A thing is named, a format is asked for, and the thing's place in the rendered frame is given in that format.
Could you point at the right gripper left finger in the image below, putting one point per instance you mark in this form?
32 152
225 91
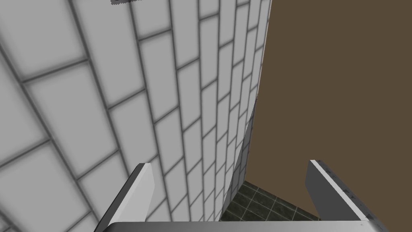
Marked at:
135 196

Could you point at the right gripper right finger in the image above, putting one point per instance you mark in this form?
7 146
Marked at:
331 196

